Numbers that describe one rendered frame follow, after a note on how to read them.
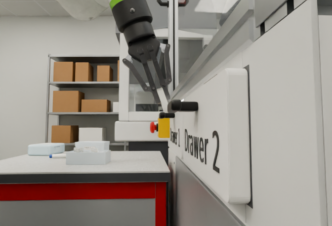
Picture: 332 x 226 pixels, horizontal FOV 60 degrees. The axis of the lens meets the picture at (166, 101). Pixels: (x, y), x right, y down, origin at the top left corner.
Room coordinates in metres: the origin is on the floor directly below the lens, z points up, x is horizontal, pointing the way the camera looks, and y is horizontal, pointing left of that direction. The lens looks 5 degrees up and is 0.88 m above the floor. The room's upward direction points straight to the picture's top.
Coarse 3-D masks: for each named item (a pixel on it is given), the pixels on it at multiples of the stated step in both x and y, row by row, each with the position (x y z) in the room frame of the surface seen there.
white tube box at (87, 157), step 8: (72, 152) 0.91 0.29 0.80; (80, 152) 0.91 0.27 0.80; (88, 152) 0.91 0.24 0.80; (96, 152) 0.91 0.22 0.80; (104, 152) 0.91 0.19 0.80; (72, 160) 0.91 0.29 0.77; (80, 160) 0.91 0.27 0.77; (88, 160) 0.91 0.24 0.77; (96, 160) 0.91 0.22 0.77; (104, 160) 0.91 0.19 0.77
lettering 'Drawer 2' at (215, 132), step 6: (186, 132) 0.47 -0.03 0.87; (216, 132) 0.26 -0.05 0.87; (192, 138) 0.41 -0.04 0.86; (198, 138) 0.36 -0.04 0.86; (216, 138) 0.26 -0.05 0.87; (192, 144) 0.41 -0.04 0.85; (186, 150) 0.47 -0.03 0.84; (192, 150) 0.41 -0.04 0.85; (216, 150) 0.26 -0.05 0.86; (216, 156) 0.27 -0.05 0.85; (216, 168) 0.26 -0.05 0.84
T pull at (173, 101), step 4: (172, 100) 0.34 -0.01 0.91; (176, 100) 0.34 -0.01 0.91; (180, 100) 0.34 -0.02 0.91; (168, 104) 0.38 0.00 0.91; (172, 104) 0.33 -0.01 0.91; (176, 104) 0.33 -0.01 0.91; (180, 104) 0.33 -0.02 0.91; (184, 104) 0.36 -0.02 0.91; (188, 104) 0.36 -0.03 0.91; (192, 104) 0.36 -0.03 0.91; (196, 104) 0.36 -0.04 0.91; (168, 108) 0.38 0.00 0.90; (172, 108) 0.34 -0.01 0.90; (176, 108) 0.34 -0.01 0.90; (180, 108) 0.34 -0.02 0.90; (184, 108) 0.36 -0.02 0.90; (188, 108) 0.36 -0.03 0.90; (192, 108) 0.36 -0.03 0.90; (196, 108) 0.36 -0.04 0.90; (168, 112) 0.39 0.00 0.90; (172, 112) 0.38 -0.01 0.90
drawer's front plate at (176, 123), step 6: (180, 114) 0.56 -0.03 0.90; (174, 120) 0.68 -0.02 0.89; (180, 120) 0.56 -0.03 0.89; (174, 126) 0.68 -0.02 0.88; (180, 126) 0.56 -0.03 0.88; (180, 132) 0.56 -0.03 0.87; (180, 138) 0.56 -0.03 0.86; (174, 144) 0.68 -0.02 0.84; (180, 144) 0.56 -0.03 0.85; (174, 150) 0.68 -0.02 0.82; (180, 150) 0.56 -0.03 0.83; (180, 156) 0.56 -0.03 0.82
